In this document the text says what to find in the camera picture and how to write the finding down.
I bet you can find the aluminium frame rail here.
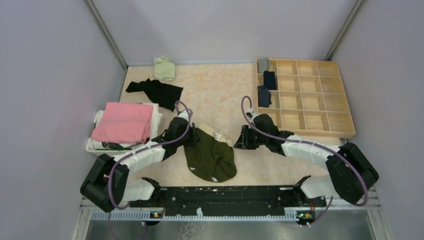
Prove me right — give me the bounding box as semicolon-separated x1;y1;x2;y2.
72;185;394;240

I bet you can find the grey underwear white waistband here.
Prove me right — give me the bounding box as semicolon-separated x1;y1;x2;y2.
256;57;270;74

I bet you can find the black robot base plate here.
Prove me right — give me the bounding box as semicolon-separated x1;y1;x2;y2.
129;185;327;217

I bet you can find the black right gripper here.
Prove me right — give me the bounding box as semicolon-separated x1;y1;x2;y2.
234;124;268;150

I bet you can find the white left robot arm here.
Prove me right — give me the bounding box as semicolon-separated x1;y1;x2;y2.
80;112;200;213

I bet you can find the navy underwear cream waistband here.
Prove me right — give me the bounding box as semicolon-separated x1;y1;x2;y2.
257;85;272;108

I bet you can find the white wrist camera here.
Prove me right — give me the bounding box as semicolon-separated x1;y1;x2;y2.
177;109;193;121
246;111;260;122

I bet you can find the dark green underwear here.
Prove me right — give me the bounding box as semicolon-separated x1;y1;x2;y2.
184;123;238;183

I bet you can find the white folded cloth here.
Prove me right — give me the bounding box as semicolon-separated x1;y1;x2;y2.
86;102;163;154

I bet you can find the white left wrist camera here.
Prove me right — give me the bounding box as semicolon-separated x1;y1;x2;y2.
177;109;193;121

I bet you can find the white perforated plastic basket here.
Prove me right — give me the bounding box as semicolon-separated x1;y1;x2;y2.
85;111;163;156

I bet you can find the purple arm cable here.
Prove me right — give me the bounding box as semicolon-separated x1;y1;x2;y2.
240;96;369;228
107;100;194;240

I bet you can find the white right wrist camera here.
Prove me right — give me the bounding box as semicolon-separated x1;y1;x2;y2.
246;111;260;122

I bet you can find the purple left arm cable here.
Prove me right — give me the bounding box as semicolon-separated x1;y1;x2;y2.
107;100;194;240

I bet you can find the navy orange underwear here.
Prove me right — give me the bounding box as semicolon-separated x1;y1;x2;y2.
263;70;277;91

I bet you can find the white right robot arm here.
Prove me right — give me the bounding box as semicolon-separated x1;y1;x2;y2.
234;113;380;206

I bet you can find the light green underwear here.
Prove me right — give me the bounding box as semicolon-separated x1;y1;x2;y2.
153;57;176;81

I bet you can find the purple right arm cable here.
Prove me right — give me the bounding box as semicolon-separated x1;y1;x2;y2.
240;96;369;228

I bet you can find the pink folded cloth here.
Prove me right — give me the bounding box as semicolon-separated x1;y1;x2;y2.
91;102;154;144

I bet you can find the wooden compartment tray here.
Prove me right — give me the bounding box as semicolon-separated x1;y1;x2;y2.
253;58;356;139

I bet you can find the black underwear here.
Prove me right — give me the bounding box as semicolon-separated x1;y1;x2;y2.
125;78;184;111

